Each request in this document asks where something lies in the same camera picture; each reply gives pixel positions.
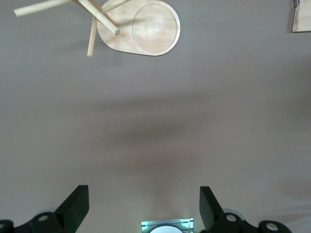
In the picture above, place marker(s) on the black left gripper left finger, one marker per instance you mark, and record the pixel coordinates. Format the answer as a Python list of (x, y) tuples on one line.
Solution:
[(70, 213)]

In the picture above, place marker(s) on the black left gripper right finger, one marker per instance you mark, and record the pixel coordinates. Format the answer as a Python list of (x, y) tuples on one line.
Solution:
[(213, 216)]

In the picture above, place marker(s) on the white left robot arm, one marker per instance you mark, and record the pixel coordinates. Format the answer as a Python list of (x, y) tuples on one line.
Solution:
[(167, 230)]

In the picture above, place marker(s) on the wooden cup rack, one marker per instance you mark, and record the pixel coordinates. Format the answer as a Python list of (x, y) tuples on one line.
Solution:
[(150, 29)]

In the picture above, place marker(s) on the brown table cover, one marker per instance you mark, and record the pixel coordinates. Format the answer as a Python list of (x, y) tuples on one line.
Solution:
[(155, 97)]

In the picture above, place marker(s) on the bamboo cutting board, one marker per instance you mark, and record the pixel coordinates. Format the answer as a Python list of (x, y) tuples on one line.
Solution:
[(302, 17)]

